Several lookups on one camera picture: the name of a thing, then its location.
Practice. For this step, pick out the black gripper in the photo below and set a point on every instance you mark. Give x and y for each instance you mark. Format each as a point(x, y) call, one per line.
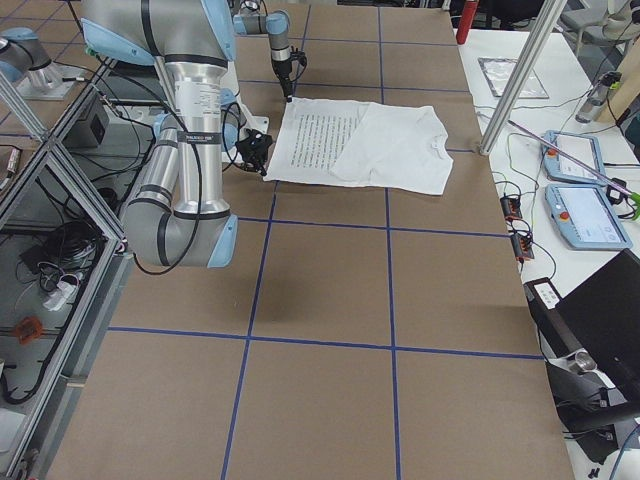
point(253, 153)
point(281, 68)

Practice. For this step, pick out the white long-sleeve printed T-shirt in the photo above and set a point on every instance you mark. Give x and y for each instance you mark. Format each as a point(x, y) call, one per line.
point(361, 144)

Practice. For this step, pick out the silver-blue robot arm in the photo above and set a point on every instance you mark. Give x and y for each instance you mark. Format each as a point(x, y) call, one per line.
point(178, 217)
point(276, 26)

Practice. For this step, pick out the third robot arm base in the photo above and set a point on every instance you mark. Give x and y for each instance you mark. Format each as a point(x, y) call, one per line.
point(26, 63)

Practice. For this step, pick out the red cylinder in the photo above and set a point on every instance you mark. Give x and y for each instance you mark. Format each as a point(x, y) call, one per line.
point(466, 21)

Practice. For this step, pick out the white power strip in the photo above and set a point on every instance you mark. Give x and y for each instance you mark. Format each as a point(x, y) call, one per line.
point(59, 296)

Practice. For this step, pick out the upper black orange adapter box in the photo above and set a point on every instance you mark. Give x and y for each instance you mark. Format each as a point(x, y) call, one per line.
point(510, 207)

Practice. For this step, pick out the black orange adapter box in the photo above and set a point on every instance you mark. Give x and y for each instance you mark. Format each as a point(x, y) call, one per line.
point(522, 247)
point(510, 207)

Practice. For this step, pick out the lower black orange adapter box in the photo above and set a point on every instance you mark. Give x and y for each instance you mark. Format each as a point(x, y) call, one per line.
point(522, 247)

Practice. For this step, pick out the orange plastic part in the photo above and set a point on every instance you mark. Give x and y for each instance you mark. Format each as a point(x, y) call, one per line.
point(27, 330)

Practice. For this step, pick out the lower blue teach pendant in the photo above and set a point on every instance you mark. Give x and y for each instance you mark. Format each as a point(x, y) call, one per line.
point(584, 218)

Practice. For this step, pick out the long reach grabber stick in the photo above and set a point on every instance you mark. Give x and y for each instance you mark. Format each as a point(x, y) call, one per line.
point(623, 190)

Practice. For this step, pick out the black laptop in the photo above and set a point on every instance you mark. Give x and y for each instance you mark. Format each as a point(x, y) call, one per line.
point(601, 316)

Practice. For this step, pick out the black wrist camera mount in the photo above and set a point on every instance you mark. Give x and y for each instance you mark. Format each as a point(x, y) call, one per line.
point(257, 142)
point(298, 56)

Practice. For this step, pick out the aluminium frame post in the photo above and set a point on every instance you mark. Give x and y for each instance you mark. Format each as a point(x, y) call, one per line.
point(535, 43)

